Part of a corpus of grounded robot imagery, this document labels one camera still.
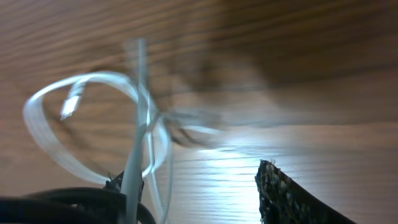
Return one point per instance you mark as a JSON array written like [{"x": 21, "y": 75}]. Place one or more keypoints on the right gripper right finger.
[{"x": 283, "y": 201}]

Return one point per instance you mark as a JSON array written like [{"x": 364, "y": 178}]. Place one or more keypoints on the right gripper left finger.
[{"x": 114, "y": 184}]

